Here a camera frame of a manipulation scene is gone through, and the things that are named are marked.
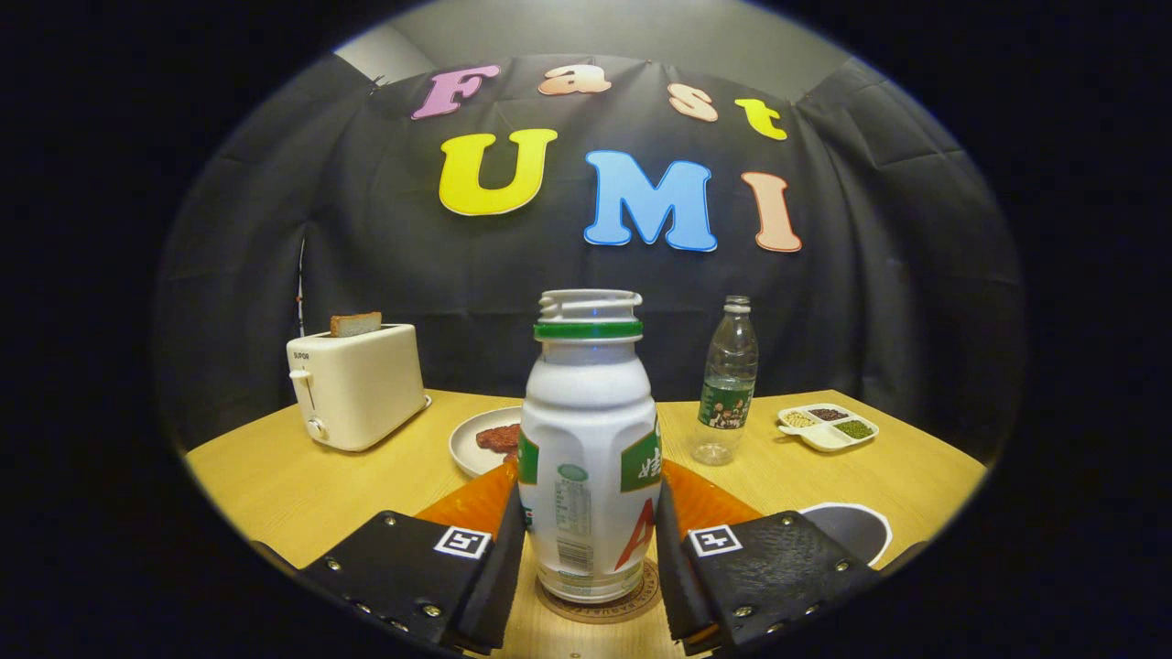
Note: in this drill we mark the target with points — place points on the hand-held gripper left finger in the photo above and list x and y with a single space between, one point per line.
499 586

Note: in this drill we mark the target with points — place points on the round cork coaster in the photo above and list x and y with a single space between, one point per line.
595 611

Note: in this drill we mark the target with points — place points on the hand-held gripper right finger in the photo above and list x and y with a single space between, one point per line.
673 577

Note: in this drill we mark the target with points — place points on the black backdrop cloth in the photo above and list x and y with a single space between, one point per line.
916 275

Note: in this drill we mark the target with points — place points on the wooden table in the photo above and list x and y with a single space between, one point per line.
366 485

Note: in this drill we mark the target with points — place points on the grey round plate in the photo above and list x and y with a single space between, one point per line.
467 448

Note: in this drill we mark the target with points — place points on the bread slice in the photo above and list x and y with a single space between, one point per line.
355 324

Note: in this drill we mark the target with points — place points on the cream toaster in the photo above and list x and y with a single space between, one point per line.
362 384

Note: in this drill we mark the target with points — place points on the clear plastic water bottle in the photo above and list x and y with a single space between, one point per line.
728 384

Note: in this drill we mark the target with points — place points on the red meat slice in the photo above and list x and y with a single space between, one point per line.
499 437

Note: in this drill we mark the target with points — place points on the white juice bottle green label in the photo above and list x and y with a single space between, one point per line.
586 412

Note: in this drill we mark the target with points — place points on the white divided dish with beans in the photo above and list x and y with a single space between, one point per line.
829 437

